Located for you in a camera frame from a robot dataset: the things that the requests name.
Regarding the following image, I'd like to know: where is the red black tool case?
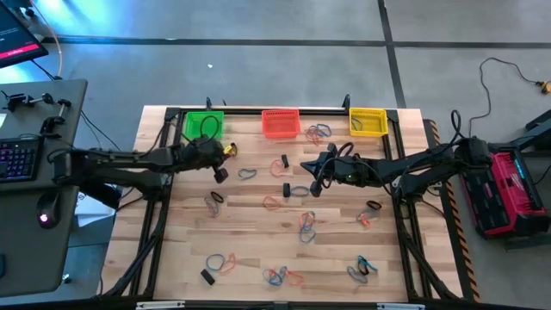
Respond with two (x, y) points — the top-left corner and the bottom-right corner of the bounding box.
(460, 144), (551, 240)

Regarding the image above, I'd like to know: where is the black computer monitor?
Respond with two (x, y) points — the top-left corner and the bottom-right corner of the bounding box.
(0, 0), (50, 70)

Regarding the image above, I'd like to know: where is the black floor cable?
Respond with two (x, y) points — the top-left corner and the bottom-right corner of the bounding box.
(467, 56), (542, 140)

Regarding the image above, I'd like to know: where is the silver table bracket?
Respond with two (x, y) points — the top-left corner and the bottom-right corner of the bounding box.
(376, 302), (426, 310)
(135, 300), (186, 310)

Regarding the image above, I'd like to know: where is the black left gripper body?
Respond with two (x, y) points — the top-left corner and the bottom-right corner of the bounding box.
(181, 135), (229, 171)

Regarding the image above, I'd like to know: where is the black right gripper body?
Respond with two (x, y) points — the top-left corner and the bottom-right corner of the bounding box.
(334, 152), (379, 189)

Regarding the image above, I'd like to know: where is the tan cable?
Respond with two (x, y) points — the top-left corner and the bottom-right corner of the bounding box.
(28, 0), (65, 79)

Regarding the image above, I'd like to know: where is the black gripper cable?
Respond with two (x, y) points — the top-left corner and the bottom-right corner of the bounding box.
(179, 114), (222, 150)
(337, 141), (356, 159)

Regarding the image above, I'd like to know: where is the black desk cable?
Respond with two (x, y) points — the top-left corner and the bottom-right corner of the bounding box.
(79, 109), (123, 152)

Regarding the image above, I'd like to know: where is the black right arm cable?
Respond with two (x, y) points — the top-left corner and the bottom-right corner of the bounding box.
(449, 108), (465, 146)

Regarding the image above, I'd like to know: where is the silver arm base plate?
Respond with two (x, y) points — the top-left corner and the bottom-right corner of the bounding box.
(389, 172), (443, 189)

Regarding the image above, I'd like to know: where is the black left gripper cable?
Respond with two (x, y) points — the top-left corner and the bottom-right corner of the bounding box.
(179, 114), (222, 150)

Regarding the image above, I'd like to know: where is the orange plastic basket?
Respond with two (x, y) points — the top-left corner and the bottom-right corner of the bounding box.
(261, 108), (301, 140)

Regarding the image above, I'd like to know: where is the black computer mouse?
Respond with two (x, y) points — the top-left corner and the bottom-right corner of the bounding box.
(35, 190), (62, 230)

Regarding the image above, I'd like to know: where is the black metal stand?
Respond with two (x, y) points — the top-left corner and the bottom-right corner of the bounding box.
(510, 108), (551, 152)

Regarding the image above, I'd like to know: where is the yellow plastic basket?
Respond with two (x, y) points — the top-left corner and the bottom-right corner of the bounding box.
(348, 107), (389, 138)

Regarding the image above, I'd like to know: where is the white paper sheet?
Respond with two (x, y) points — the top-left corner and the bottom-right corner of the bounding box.
(73, 191), (116, 232)

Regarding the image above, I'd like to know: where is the black yellow hazard tape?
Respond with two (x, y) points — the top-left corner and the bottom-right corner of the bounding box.
(425, 119), (482, 303)

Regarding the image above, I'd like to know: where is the black desk clamp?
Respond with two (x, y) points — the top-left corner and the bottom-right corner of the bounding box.
(1, 91), (73, 112)
(40, 99), (73, 140)

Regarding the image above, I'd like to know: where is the grey desk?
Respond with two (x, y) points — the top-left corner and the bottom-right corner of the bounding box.
(0, 78), (90, 299)

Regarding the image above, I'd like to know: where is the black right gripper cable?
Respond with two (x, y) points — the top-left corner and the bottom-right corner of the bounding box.
(337, 141), (356, 159)

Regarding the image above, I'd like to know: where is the black backlit keyboard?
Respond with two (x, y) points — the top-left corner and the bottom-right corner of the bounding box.
(0, 135), (45, 185)

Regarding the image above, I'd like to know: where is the green plastic basket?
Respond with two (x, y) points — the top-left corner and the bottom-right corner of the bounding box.
(183, 110), (226, 141)

